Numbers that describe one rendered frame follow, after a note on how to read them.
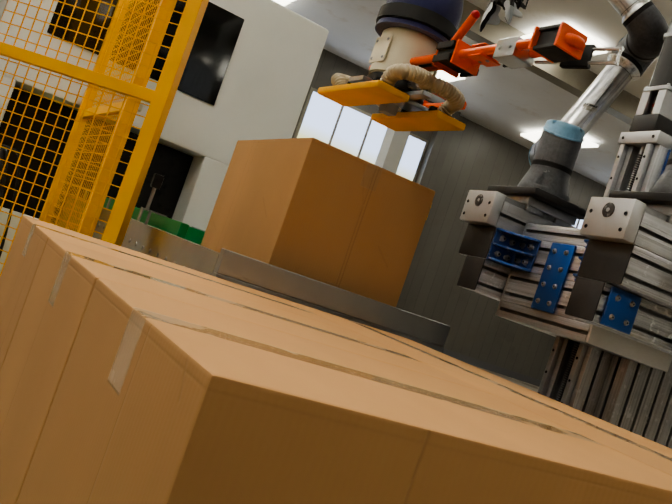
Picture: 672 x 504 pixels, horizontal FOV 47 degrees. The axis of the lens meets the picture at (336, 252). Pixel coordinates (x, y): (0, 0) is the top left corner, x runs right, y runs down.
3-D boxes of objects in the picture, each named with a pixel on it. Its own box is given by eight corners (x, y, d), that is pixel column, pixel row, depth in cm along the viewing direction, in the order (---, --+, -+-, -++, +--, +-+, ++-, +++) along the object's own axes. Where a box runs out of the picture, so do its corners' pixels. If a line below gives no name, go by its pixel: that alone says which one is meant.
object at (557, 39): (527, 48, 160) (534, 26, 160) (551, 63, 163) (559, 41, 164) (555, 44, 153) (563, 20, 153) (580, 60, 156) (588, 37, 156)
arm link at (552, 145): (535, 156, 215) (550, 110, 215) (527, 164, 228) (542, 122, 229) (577, 169, 214) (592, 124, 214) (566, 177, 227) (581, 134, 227)
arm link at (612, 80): (525, 153, 227) (644, 11, 227) (518, 162, 242) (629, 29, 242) (558, 178, 226) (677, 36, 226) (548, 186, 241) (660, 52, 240)
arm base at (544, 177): (543, 206, 230) (554, 175, 230) (578, 209, 216) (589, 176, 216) (505, 189, 224) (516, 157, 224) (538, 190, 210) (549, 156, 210)
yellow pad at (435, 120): (369, 119, 228) (375, 103, 228) (396, 132, 232) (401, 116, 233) (435, 116, 198) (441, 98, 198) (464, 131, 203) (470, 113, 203)
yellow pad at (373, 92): (316, 93, 219) (321, 77, 219) (344, 107, 223) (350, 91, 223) (376, 86, 189) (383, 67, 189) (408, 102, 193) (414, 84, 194)
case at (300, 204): (195, 257, 246) (237, 140, 248) (303, 292, 264) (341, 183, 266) (260, 286, 193) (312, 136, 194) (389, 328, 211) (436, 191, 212)
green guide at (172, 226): (72, 203, 387) (78, 186, 387) (92, 210, 392) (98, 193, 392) (151, 239, 246) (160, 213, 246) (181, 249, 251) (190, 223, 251)
